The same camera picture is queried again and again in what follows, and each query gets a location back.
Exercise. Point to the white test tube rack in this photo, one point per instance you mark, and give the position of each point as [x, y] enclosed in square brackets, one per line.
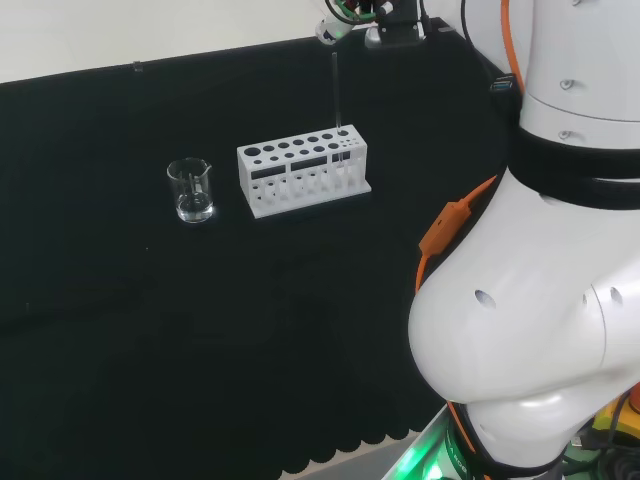
[243, 170]

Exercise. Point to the black table cloth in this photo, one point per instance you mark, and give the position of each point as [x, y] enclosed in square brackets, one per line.
[150, 325]

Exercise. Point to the yellow stop button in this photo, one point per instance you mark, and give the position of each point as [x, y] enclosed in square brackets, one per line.
[607, 417]

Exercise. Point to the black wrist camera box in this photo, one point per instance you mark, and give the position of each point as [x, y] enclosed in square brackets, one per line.
[400, 25]

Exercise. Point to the small clear glass beaker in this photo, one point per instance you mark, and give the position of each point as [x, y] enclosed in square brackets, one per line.
[195, 212]

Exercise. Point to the clear glass rod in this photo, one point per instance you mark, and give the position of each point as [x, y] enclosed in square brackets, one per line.
[336, 90]

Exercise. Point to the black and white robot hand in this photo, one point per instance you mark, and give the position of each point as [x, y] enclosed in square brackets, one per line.
[332, 27]

